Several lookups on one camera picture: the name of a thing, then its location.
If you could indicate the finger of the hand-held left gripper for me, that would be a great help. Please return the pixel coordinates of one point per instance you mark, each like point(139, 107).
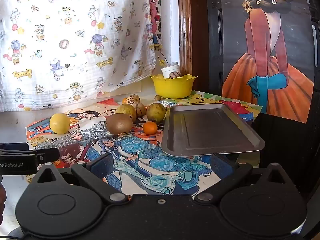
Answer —
point(48, 155)

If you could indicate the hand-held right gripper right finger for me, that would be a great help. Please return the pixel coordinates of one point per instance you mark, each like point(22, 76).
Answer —
point(222, 163)

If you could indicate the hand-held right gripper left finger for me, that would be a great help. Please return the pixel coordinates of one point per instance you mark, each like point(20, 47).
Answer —
point(103, 163)

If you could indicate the yellow lemon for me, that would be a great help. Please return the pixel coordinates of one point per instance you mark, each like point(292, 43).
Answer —
point(60, 123)

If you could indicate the grey metal tray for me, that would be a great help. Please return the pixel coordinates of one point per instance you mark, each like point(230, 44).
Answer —
point(210, 130)

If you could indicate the brown kiwi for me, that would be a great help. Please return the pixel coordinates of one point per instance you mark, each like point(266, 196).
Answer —
point(118, 123)

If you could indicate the green-yellow pear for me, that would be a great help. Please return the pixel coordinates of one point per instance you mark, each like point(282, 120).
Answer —
point(156, 112)
point(127, 111)

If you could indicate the small tangerine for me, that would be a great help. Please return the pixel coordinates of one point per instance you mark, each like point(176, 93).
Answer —
point(150, 127)

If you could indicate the pale striped pepino melon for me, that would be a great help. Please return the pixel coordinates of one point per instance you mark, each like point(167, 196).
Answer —
point(133, 98)

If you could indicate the swordsman drawing paper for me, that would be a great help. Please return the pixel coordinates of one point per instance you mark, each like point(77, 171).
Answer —
point(150, 160)

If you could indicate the two boys drawing paper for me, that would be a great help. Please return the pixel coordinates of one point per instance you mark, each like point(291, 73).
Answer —
point(85, 115)

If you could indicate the dark striped pepino melon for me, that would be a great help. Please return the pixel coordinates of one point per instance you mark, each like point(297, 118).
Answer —
point(140, 109)

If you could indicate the yellow bear drawing paper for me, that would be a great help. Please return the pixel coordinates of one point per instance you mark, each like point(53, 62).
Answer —
point(200, 100)

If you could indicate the spiky hair figure drawing paper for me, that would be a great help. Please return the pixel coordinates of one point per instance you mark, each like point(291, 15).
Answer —
point(162, 103)

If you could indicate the small brown round fruit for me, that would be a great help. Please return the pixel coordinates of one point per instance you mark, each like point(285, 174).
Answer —
point(157, 98)

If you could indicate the yellow plastic bowl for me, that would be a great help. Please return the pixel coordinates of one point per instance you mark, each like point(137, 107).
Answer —
point(172, 87)

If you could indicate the tan striped pepino melon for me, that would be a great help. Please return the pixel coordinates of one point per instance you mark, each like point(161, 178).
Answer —
point(174, 75)

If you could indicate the white jar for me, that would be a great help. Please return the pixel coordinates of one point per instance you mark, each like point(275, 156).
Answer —
point(170, 68)

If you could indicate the white printed blanket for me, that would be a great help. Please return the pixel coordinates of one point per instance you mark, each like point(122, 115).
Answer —
point(70, 42)

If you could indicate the black door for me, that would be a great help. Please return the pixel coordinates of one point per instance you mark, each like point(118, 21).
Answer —
point(215, 42)

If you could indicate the wall poster orange dress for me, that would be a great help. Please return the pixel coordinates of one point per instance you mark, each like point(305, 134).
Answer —
point(272, 55)

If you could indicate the wooden door frame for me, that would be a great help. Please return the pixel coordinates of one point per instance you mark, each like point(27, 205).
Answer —
point(190, 30)

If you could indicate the cartoon figure wall drawing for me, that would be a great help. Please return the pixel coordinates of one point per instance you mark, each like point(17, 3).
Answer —
point(155, 17)

